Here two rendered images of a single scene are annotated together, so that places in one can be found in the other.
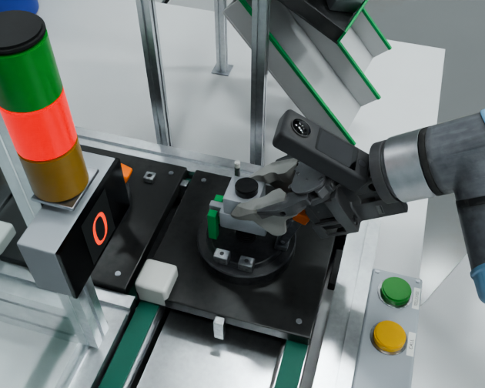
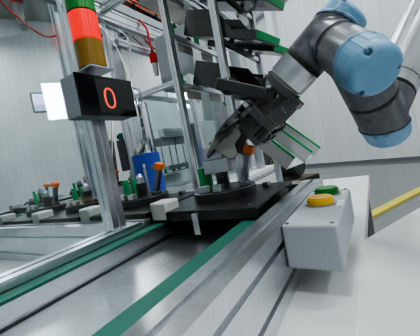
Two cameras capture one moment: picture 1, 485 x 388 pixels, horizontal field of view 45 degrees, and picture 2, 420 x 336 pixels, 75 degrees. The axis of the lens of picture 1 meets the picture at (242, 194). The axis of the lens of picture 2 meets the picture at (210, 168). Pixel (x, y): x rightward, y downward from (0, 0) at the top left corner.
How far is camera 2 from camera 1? 0.59 m
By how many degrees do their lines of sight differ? 47
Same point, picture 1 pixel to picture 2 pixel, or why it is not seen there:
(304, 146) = (229, 80)
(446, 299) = (391, 232)
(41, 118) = (79, 11)
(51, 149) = (84, 30)
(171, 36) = not seen: hidden behind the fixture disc
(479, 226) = (326, 45)
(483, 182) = (319, 29)
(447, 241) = not seen: outside the picture
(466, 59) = not seen: outside the picture
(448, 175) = (303, 46)
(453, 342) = (403, 247)
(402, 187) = (283, 71)
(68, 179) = (91, 51)
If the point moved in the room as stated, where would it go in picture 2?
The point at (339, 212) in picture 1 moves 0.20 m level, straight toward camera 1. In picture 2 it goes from (258, 115) to (207, 111)
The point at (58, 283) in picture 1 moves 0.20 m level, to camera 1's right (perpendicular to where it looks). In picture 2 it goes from (75, 105) to (189, 74)
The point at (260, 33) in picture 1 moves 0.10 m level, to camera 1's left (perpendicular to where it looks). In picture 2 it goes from (230, 106) to (197, 113)
